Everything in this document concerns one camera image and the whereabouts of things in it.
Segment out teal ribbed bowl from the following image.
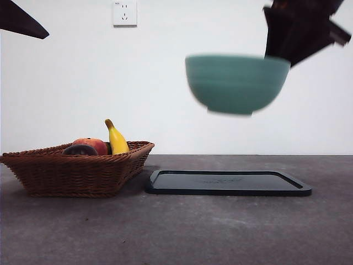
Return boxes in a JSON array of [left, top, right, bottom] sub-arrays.
[[185, 54, 292, 116]]

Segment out dark purple plum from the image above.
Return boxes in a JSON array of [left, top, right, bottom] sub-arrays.
[[61, 145, 99, 156]]

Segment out red yellow apple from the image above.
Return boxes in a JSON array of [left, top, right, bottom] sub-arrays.
[[72, 137, 109, 156]]

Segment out yellow banana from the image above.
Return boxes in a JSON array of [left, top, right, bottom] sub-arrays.
[[104, 119, 130, 155]]

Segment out black rectangular tray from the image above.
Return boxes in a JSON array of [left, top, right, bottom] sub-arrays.
[[145, 169, 313, 197]]

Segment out brown wicker basket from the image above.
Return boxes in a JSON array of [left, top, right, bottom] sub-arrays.
[[0, 141, 156, 198]]

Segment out white wall socket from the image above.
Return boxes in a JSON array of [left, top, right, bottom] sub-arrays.
[[113, 1, 138, 28]]

